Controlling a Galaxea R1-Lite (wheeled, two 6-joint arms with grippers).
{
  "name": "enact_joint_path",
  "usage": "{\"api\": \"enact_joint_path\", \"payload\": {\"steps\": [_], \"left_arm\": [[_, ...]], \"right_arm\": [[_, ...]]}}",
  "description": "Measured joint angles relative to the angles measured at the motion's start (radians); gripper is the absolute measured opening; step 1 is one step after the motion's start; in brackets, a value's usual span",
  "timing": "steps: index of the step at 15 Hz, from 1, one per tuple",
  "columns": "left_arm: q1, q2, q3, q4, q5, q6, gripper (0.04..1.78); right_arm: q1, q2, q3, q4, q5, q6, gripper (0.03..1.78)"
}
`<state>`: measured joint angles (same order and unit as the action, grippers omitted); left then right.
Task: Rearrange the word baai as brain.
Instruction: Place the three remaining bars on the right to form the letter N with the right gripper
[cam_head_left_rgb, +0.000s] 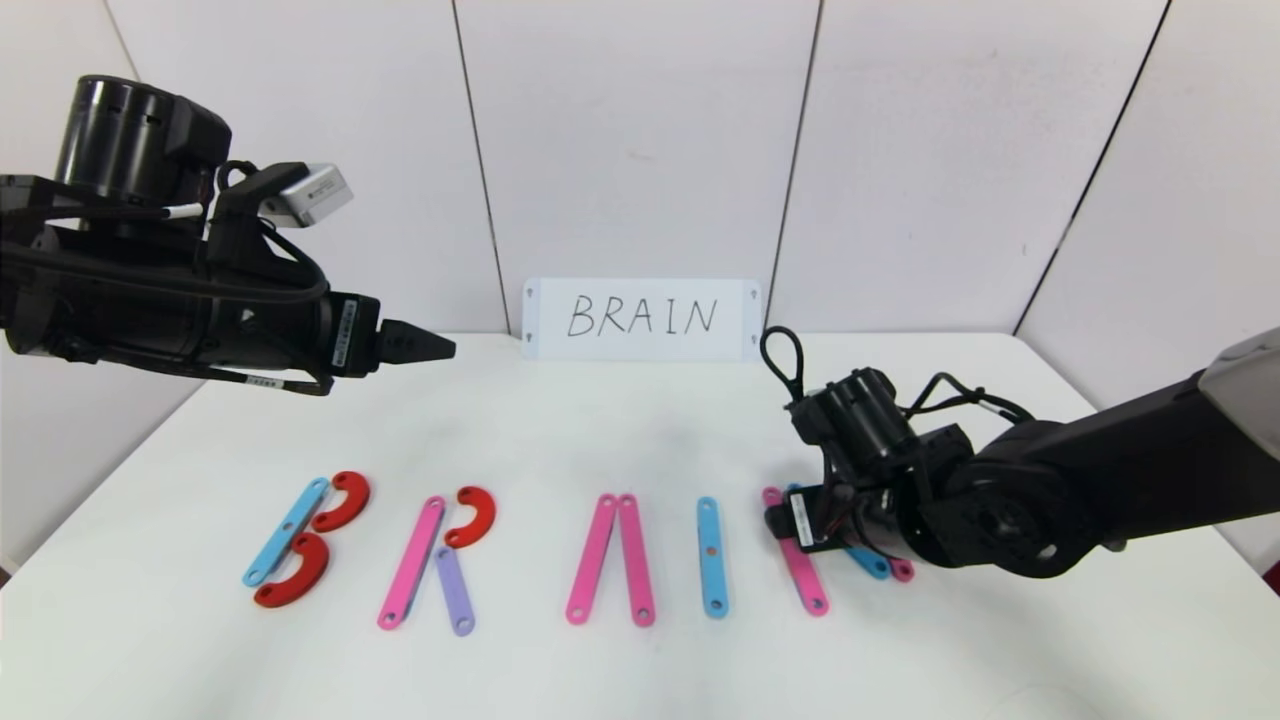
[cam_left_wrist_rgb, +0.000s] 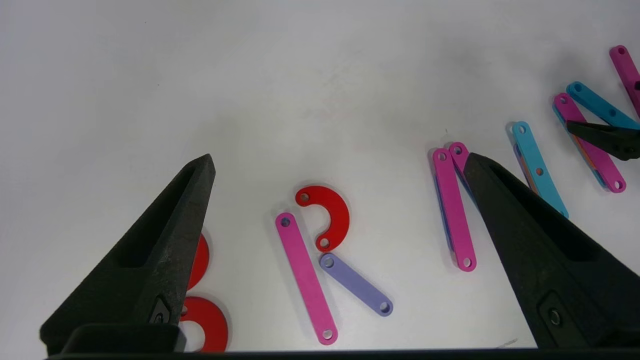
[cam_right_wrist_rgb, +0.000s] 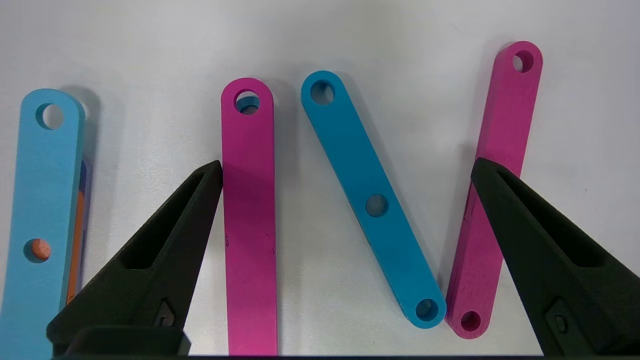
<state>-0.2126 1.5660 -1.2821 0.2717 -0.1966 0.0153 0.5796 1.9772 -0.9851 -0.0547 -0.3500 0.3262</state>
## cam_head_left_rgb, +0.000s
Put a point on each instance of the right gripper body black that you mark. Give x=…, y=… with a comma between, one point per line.
x=801, y=520

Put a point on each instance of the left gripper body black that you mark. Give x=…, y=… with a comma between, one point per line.
x=352, y=334

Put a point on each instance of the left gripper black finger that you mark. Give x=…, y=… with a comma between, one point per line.
x=408, y=331
x=408, y=354

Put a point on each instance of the long pink bar with holes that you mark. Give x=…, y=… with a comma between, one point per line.
x=591, y=560
x=412, y=565
x=805, y=580
x=636, y=560

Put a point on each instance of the short blue bar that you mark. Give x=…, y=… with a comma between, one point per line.
x=870, y=565

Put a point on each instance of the short pink bar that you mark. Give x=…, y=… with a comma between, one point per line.
x=902, y=571

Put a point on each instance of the red C-shaped piece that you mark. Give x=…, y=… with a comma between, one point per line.
x=483, y=510
x=357, y=497
x=312, y=575

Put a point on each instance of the short purple bar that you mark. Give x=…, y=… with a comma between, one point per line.
x=455, y=590

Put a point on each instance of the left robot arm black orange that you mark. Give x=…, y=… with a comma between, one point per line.
x=100, y=300

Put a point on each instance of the white sign card reading BRAIN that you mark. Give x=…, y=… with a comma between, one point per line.
x=640, y=345

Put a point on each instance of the long blue bar with holes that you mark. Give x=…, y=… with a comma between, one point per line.
x=285, y=532
x=712, y=575

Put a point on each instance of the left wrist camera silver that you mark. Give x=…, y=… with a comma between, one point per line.
x=312, y=195

